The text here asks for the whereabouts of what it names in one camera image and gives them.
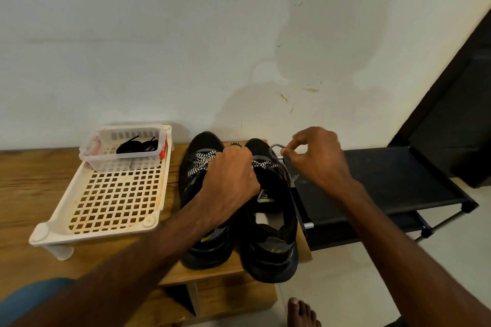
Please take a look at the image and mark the person's left hand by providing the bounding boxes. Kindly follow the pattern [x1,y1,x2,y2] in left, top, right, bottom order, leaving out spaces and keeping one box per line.
[195,144,262,228]

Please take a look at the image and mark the person's right hand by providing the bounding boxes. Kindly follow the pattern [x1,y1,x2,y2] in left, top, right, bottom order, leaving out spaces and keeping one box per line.
[281,127,358,203]

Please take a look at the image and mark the black shoe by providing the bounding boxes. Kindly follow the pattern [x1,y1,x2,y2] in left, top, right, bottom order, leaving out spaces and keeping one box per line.
[178,131,240,270]
[239,137,300,283]

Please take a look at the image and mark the low wooden table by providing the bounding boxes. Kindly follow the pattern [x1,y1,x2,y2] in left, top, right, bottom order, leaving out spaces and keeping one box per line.
[0,141,313,327]

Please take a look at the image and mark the person's blue shorts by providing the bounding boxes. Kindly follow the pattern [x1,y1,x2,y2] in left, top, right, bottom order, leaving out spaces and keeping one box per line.
[0,277,76,327]

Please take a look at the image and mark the small white plastic basket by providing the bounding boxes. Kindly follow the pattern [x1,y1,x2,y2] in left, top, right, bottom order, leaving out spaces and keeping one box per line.
[79,126,170,173]

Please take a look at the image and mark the black shoelaces bundle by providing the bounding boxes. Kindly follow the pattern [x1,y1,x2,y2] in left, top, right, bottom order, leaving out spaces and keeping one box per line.
[116,135,160,155]

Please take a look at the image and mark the person's right forearm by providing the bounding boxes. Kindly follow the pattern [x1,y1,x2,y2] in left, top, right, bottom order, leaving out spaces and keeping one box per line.
[338,181,491,327]

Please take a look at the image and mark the black white patterned shoelace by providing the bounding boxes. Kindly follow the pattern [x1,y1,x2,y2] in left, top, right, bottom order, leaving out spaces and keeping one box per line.
[188,142,245,180]
[252,144,302,188]

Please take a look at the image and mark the person's left forearm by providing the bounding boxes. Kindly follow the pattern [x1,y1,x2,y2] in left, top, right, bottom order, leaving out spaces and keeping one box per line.
[11,200,227,327]

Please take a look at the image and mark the black shoe rack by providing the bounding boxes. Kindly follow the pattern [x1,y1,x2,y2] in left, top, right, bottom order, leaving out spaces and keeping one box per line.
[290,146,480,251]

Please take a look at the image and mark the large white plastic tray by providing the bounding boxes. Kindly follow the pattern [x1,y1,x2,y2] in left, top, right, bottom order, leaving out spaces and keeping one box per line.
[29,124,174,261]

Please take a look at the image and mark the dark door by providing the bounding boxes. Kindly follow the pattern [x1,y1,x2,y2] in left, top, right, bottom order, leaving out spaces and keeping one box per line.
[389,9,491,188]

